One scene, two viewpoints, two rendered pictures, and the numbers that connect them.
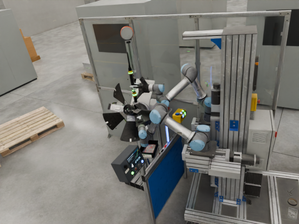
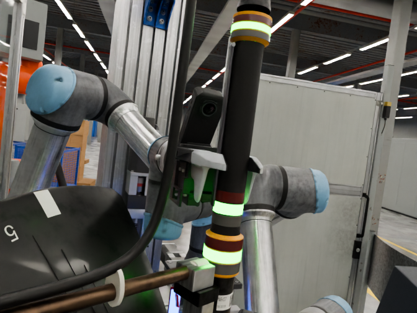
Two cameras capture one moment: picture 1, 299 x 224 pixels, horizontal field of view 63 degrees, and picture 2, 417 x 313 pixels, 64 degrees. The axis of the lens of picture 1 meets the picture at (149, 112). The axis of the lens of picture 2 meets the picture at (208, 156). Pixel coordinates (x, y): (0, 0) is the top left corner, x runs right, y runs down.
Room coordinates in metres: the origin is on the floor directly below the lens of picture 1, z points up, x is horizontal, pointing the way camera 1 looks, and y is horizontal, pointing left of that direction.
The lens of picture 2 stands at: (2.64, 0.37, 1.52)
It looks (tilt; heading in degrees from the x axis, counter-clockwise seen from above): 3 degrees down; 224
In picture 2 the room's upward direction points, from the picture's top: 7 degrees clockwise
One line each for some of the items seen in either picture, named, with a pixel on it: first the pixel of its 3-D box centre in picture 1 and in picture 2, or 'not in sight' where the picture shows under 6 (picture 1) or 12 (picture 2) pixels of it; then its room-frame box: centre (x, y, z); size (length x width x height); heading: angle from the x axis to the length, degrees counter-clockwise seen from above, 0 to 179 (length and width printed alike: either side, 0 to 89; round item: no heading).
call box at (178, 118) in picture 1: (179, 116); not in sight; (2.39, -0.34, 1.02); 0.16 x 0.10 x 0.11; 145
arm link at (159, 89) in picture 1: (158, 88); (170, 158); (2.23, -0.13, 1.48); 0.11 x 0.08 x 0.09; 65
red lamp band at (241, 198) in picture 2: not in sight; (229, 195); (2.35, 0.13, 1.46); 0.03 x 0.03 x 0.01
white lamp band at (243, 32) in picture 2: not in sight; (249, 39); (2.35, 0.13, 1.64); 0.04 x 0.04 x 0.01
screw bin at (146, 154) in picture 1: (148, 148); not in sight; (2.10, 0.07, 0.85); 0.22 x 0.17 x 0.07; 161
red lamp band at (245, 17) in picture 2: not in sight; (251, 24); (2.35, 0.13, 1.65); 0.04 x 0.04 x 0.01
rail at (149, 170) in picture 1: (165, 150); not in sight; (2.06, -0.11, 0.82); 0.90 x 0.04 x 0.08; 145
